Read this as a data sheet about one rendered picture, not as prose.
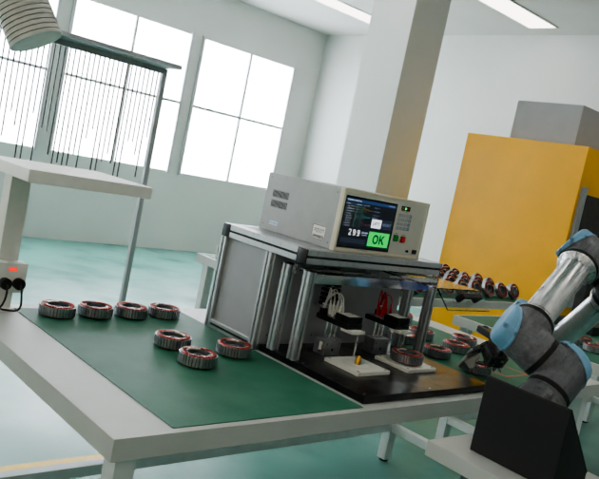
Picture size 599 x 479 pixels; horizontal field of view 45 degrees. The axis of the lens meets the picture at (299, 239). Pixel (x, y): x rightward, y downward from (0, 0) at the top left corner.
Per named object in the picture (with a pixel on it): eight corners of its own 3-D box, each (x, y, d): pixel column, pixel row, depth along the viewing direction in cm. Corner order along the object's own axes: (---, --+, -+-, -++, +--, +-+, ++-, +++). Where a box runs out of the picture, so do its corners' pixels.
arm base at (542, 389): (558, 450, 178) (579, 423, 182) (550, 411, 169) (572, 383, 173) (506, 425, 188) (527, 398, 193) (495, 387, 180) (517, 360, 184)
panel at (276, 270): (390, 341, 277) (406, 266, 274) (258, 344, 232) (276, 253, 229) (387, 340, 278) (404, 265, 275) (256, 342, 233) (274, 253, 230)
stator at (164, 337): (172, 353, 209) (174, 340, 209) (144, 341, 215) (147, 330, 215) (197, 349, 219) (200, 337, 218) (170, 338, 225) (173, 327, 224)
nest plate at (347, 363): (389, 374, 228) (390, 371, 228) (357, 376, 218) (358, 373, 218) (356, 359, 239) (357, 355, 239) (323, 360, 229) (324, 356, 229)
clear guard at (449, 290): (490, 312, 244) (493, 295, 243) (448, 310, 227) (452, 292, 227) (415, 287, 268) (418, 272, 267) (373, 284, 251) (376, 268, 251)
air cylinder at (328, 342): (338, 354, 240) (341, 338, 239) (322, 355, 234) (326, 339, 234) (328, 350, 243) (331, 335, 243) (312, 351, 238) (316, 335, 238)
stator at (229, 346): (255, 361, 219) (258, 350, 218) (220, 358, 214) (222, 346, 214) (244, 350, 229) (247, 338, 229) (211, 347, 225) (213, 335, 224)
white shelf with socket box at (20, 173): (125, 336, 217) (152, 187, 213) (1, 337, 192) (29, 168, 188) (75, 305, 243) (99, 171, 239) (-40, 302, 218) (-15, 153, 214)
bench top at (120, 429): (601, 395, 293) (605, 383, 292) (109, 463, 144) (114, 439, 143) (411, 323, 366) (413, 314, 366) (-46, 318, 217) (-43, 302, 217)
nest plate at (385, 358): (435, 372, 244) (436, 368, 244) (408, 373, 234) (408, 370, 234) (402, 357, 255) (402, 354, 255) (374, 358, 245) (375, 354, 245)
